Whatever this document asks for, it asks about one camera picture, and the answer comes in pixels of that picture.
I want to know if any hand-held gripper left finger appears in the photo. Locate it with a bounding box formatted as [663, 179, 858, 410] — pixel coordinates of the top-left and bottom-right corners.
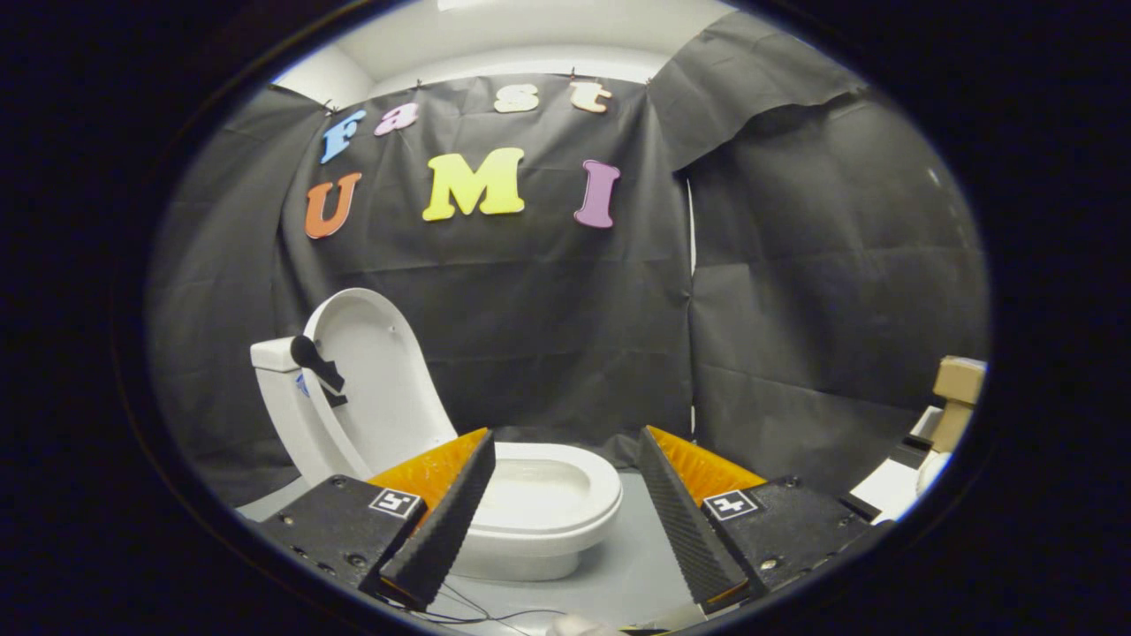
[254, 428, 497, 610]

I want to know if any thin black cable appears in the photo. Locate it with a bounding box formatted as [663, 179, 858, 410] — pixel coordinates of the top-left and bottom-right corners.
[422, 579, 568, 630]

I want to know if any brown cardboard box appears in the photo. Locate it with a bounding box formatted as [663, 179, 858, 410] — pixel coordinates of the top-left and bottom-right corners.
[930, 356, 987, 454]

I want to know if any flat white box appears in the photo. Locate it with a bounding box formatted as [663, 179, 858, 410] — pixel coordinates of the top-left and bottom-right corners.
[848, 405, 948, 523]

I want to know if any black backdrop cloth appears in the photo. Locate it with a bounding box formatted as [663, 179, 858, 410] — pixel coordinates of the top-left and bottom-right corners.
[146, 11, 991, 506]

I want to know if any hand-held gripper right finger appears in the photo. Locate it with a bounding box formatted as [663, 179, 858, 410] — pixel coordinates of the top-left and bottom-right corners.
[637, 425, 884, 616]

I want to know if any white toilet lid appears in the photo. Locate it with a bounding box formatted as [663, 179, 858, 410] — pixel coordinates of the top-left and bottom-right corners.
[290, 288, 459, 479]

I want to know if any white toilet bowl with seat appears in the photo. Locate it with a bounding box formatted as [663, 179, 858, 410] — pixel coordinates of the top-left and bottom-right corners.
[449, 441, 625, 583]

